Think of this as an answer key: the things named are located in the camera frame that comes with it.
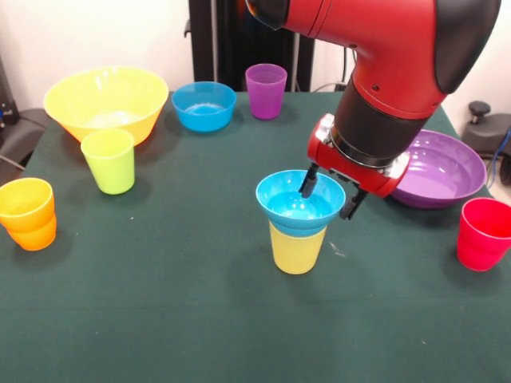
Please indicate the pink cup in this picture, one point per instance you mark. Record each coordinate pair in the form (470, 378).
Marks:
(479, 247)

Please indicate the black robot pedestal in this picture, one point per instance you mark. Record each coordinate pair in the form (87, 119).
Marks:
(223, 40)

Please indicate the black equipment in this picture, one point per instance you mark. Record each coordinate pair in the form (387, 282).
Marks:
(5, 99)

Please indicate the dark green tablecloth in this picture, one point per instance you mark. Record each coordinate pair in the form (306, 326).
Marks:
(159, 299)

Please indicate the orange cup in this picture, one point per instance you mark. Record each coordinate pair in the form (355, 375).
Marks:
(28, 231)

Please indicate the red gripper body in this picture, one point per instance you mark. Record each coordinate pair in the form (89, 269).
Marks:
(359, 175)

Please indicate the cyan bowl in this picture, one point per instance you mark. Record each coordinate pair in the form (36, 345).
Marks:
(275, 191)

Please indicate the green cup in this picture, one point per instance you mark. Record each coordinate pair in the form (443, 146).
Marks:
(113, 171)

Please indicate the purple bowl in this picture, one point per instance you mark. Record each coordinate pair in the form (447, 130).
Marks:
(447, 179)

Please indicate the yellow-green cup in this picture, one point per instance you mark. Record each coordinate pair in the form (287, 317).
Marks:
(295, 255)

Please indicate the large yellow bowl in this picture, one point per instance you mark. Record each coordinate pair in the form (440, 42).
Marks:
(104, 95)

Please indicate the blue bowl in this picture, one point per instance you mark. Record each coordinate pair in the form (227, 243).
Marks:
(203, 115)

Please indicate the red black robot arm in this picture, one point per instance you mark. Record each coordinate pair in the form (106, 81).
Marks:
(379, 32)

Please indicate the purple cup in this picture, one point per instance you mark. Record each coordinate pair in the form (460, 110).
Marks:
(265, 99)

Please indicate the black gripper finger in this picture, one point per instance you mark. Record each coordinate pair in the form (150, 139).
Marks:
(354, 205)
(309, 181)

